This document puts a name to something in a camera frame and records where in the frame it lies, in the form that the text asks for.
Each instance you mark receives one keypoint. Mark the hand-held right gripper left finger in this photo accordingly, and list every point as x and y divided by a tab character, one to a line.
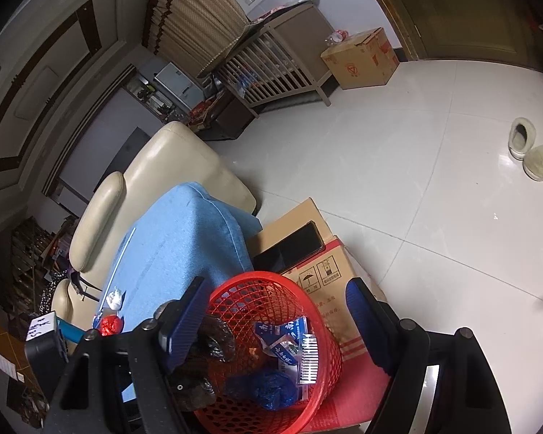
188	325

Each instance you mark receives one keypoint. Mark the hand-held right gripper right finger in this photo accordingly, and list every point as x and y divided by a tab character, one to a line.
366	321

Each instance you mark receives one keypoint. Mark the black plastic bag bundle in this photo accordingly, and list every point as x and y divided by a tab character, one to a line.
217	339

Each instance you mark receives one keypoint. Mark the white blue barcode box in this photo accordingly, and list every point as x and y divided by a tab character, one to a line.
308	361

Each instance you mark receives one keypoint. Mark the red wrapper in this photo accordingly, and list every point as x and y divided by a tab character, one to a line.
111	325

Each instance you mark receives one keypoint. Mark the red plastic mesh basket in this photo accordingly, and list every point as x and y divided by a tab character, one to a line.
253	289

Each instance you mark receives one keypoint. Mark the white paper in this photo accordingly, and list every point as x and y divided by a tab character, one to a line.
116	298

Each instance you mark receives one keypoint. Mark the torn blue and white box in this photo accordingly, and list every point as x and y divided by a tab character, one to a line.
276	348

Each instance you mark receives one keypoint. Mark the blue plastic bag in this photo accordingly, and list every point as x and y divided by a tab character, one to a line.
267	389

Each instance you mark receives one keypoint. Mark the cardboard box with red print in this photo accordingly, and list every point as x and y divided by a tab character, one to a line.
335	289

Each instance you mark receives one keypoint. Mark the black floral garment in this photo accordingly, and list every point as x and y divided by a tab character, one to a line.
54	289

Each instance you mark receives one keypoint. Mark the blue tablecloth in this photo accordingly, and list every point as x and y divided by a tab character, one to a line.
176	244

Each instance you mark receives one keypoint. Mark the black phone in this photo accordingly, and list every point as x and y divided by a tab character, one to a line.
294	246

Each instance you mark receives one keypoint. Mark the beige leather sofa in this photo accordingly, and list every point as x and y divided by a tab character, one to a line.
176	158

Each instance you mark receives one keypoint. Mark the black television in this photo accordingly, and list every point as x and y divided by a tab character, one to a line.
126	153

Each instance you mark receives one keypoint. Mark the dark wooden cabinet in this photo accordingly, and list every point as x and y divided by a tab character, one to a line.
230	117

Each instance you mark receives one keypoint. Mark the brown cardboard box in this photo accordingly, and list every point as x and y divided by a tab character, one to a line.
362	63

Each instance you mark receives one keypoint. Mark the clear plastic bottle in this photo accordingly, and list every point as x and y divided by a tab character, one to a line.
337	37

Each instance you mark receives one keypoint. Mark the wooden crib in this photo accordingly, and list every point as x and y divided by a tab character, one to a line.
298	31

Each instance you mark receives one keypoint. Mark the beige curtain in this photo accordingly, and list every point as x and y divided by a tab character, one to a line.
194	18

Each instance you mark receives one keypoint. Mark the wooden door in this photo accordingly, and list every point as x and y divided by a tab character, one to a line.
457	9

